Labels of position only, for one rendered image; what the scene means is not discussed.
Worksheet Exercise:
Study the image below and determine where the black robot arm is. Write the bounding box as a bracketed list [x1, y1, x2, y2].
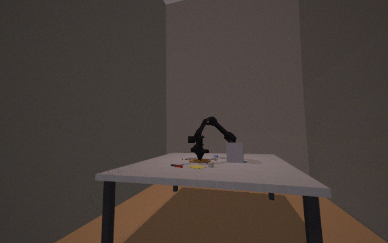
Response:
[188, 116, 237, 152]

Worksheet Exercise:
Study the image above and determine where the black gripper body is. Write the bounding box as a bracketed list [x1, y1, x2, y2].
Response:
[195, 143, 209, 153]

